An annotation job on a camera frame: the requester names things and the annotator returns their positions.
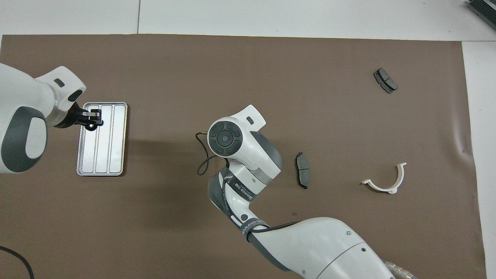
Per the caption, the brown table mat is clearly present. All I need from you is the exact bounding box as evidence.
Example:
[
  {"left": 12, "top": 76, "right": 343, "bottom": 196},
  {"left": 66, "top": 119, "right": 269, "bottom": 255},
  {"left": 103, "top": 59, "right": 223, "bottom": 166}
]
[{"left": 0, "top": 34, "right": 488, "bottom": 279}]

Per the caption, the silver metal tray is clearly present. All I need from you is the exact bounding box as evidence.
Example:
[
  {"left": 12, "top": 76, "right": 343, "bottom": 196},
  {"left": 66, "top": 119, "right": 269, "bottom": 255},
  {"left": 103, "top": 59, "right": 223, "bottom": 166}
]
[{"left": 76, "top": 102, "right": 128, "bottom": 177}]

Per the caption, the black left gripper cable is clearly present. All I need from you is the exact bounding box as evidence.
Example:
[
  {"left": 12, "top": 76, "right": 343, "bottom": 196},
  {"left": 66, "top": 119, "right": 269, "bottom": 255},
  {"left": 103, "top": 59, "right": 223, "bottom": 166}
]
[{"left": 0, "top": 246, "right": 34, "bottom": 279}]

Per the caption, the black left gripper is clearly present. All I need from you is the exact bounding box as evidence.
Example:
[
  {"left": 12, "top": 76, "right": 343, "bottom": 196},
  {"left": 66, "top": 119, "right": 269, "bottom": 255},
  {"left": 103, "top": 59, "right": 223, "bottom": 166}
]
[{"left": 58, "top": 103, "right": 103, "bottom": 129}]

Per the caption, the short grey brake pad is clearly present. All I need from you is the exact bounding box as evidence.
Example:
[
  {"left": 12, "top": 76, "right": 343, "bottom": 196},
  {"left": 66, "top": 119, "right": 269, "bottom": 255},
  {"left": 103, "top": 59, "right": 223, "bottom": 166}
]
[{"left": 373, "top": 68, "right": 399, "bottom": 94}]

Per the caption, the white curved plastic bracket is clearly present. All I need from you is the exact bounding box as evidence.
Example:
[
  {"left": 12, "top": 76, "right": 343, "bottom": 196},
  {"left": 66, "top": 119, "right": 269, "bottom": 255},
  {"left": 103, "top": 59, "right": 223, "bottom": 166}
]
[{"left": 361, "top": 162, "right": 407, "bottom": 195}]

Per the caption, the grey ribbed metal object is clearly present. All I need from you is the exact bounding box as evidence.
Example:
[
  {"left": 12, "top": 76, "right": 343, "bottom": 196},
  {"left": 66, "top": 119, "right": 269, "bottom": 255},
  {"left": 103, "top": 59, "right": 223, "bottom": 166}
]
[{"left": 467, "top": 0, "right": 496, "bottom": 29}]

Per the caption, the long grey brake pad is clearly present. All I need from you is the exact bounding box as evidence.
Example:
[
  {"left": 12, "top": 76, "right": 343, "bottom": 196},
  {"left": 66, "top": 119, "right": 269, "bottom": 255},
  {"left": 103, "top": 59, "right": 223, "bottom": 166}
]
[{"left": 295, "top": 152, "right": 312, "bottom": 190}]

